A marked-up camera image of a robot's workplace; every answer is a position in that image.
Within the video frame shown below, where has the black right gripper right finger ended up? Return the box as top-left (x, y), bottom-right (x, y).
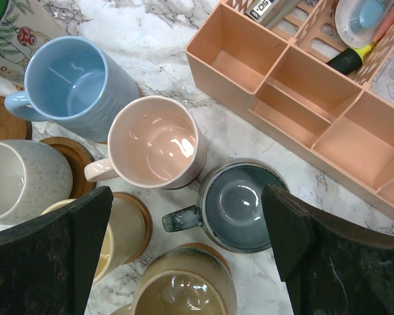
top-left (261, 185), bottom-right (394, 314)

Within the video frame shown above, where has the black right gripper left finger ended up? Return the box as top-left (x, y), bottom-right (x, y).
top-left (0, 186), bottom-right (113, 314)

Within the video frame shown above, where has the yellow mug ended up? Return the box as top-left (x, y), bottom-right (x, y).
top-left (39, 196), bottom-right (147, 285)

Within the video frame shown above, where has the white cream mug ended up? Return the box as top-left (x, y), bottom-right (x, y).
top-left (0, 140), bottom-right (73, 224)

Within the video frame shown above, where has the grey mug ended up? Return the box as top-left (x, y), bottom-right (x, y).
top-left (162, 158), bottom-right (289, 253)

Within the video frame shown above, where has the light brown wooden coaster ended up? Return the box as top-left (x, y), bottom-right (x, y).
top-left (179, 243), bottom-right (232, 274)

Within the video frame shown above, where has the tan mug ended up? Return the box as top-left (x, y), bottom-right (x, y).
top-left (108, 246), bottom-right (238, 315)

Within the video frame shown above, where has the brown ringed wooden coaster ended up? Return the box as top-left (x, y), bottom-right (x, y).
top-left (0, 96), bottom-right (32, 140)

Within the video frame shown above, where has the pink mug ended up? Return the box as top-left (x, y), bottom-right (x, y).
top-left (84, 96), bottom-right (207, 189)

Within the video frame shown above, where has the blue mug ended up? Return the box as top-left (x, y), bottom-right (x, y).
top-left (5, 36), bottom-right (139, 142)

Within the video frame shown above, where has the green floral mug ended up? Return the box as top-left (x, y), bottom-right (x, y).
top-left (0, 0), bottom-right (68, 87)

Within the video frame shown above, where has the peach plastic file organizer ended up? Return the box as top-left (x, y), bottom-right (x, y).
top-left (186, 1), bottom-right (394, 220)

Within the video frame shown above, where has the yellow black highlighter pen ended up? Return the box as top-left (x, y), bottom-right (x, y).
top-left (326, 43), bottom-right (375, 75)

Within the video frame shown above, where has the white blue packet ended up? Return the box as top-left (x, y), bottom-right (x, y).
top-left (334, 0), bottom-right (394, 49)

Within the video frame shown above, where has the black grey marker pen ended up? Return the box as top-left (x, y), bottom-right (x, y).
top-left (245, 0), bottom-right (301, 30)

